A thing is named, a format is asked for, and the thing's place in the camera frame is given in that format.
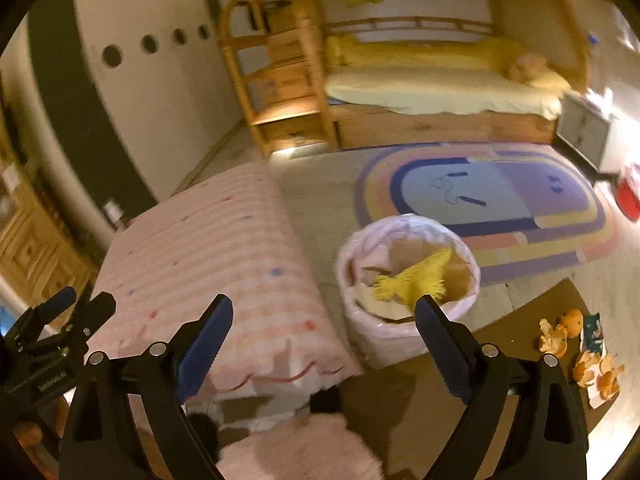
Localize plush toy on bed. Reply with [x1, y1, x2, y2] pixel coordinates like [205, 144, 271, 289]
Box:
[504, 52, 547, 84]

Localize pink fluffy cushion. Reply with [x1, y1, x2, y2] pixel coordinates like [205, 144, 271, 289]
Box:
[218, 414, 384, 479]

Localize brown white spray bottle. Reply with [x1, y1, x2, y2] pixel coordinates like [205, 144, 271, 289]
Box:
[103, 198, 128, 231]

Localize wooden cabinet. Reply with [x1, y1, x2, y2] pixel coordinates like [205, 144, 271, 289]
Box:
[1, 159, 96, 307]

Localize red floor object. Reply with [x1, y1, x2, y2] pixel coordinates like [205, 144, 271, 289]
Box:
[614, 162, 640, 222]

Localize pink lined trash bin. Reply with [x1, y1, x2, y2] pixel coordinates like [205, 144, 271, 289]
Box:
[335, 214, 480, 368]

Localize wooden stair drawers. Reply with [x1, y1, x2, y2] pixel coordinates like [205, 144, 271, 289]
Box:
[218, 0, 340, 157]

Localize wooden bunk bed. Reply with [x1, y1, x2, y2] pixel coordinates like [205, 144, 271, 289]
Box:
[322, 0, 588, 150]

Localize yellow foam fruit net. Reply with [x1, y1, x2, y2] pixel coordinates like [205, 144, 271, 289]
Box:
[372, 248, 452, 313]

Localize orange peels on floor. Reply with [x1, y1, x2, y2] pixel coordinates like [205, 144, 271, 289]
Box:
[537, 309, 626, 408]

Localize pink checkered tablecloth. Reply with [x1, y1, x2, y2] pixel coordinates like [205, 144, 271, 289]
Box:
[89, 162, 361, 400]

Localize white wardrobe doors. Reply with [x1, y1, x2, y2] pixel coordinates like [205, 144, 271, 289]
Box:
[74, 0, 242, 200]

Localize pastel rainbow rug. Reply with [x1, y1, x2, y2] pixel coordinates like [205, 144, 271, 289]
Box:
[354, 143, 618, 285]

